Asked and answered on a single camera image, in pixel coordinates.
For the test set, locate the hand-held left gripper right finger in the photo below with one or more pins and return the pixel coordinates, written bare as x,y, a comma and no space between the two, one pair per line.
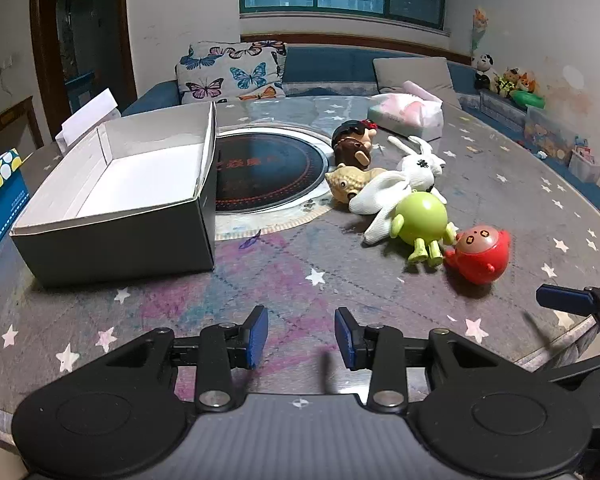
344,335

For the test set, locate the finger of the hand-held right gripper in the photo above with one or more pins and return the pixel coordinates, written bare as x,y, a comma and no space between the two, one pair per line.
565,298
580,367

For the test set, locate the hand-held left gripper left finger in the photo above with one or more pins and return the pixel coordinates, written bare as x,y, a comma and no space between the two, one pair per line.
257,335

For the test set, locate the red round plastic toy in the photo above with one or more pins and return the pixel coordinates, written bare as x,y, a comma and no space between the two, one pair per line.
480,260

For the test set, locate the green round plastic toy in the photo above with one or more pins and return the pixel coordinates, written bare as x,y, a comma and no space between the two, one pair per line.
422,217

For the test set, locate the white plush rabbit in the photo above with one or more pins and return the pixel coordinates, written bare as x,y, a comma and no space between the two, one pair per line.
380,195

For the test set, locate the tan fish toy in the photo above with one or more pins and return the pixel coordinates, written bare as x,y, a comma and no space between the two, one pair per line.
342,182

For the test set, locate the grey cardboard box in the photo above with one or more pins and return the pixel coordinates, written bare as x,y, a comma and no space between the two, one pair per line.
130,230

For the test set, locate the grey star-print tablecloth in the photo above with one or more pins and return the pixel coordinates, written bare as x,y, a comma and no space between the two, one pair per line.
330,270

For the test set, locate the small clear box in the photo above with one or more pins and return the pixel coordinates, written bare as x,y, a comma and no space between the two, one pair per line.
585,165

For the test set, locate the built-in induction cooker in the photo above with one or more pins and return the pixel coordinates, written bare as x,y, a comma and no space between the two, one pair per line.
270,170

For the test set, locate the clear box with cartoon print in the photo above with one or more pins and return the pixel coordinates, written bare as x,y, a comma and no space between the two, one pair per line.
550,132

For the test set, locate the dark-haired doll figure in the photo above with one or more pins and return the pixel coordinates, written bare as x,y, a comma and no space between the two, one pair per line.
352,149

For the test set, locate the clear storage drawers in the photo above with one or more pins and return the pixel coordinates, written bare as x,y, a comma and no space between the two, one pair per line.
502,110

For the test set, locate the green inflatable toy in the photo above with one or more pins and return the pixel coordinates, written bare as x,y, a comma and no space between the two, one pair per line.
527,99

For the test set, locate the orange plush toy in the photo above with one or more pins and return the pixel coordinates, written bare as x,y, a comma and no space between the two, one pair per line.
527,81

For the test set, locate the plush toy with yellow vest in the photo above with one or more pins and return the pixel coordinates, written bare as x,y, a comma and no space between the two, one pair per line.
509,82

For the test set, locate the soft tissue pack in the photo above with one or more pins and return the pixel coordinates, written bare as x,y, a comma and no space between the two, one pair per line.
405,116

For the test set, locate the panda plush toy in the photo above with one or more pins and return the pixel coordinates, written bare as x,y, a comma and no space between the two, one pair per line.
484,70

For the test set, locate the butterfly print pillow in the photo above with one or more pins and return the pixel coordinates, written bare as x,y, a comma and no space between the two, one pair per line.
230,75

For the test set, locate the blue bench sofa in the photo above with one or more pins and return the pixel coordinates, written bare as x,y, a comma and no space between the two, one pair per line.
330,65

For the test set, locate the grey pillow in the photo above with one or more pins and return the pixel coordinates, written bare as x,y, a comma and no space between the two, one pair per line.
415,72

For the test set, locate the white paper sheet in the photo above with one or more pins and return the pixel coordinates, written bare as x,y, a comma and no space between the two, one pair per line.
87,115

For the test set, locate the flower bouquet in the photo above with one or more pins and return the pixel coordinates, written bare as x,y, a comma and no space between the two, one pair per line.
480,27

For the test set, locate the blue box with dots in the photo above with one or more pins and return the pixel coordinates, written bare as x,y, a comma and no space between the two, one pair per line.
0,210

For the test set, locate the wooden side table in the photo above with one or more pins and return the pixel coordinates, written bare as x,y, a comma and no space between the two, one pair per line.
10,115

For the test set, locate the dark wooden door frame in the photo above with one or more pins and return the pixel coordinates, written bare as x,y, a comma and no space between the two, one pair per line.
125,35

